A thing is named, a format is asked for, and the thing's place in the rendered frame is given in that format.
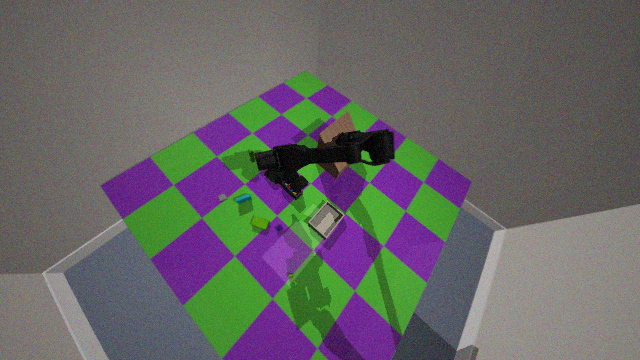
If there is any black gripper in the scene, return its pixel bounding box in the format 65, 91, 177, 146
284, 172, 308, 193

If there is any teal rectangular block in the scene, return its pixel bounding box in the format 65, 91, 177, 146
235, 194, 252, 204

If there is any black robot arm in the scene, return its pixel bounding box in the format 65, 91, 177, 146
254, 129, 395, 184

